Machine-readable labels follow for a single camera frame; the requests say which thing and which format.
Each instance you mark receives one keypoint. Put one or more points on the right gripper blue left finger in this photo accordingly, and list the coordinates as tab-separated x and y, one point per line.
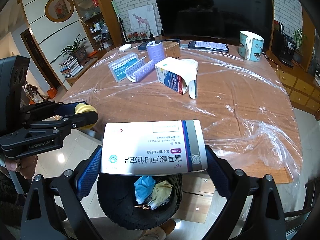
41	219

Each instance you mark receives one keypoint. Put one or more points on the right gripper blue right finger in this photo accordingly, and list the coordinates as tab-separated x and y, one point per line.
265	219

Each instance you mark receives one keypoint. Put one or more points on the blue paper pouch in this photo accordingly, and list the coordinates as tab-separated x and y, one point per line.
143	188

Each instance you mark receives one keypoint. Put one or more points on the translucent plastic box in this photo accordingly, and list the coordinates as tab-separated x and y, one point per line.
119	66

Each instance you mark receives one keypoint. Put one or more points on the blue white medicine box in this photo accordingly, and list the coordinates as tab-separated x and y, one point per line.
166	75

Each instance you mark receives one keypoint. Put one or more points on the brown cardboard box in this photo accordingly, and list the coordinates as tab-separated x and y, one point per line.
171	49

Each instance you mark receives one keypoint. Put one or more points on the yellow paper pouch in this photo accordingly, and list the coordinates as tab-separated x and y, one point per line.
159	196

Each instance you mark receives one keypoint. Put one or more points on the black trash bin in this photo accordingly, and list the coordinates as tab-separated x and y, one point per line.
116	195

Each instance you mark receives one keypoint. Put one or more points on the person left hand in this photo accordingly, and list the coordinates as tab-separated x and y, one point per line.
25	166

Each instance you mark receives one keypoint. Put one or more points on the brown slipper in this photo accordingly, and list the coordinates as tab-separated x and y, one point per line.
160	232

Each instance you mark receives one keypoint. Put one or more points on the potted plant on books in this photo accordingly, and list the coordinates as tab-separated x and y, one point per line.
76	50

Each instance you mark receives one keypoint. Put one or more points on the clear plastic table cover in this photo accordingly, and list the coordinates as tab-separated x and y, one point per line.
244	110

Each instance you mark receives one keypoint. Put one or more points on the wooden drawer cabinet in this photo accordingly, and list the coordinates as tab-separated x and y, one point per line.
302	88

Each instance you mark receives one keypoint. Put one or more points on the white oval mouse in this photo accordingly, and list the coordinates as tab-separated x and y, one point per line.
125	47

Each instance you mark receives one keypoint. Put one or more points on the blue butterfly ceramic mug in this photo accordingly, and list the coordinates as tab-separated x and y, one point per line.
250	46

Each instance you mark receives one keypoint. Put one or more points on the red flower framed ornament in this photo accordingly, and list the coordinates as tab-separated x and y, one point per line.
137	35

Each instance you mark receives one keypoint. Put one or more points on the dark blue case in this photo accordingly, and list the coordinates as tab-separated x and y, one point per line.
142	47

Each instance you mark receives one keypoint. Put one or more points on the black coffee machine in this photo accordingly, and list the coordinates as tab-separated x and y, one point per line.
283	45

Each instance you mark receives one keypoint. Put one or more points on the black smartphone lit screen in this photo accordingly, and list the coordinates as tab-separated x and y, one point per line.
212	46

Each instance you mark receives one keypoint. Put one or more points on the green potted plant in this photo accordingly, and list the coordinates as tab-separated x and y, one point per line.
299	38

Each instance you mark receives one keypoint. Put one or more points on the large black television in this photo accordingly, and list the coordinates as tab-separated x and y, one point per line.
219	19

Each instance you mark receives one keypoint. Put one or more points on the round framed wall picture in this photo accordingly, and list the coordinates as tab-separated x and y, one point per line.
59	10

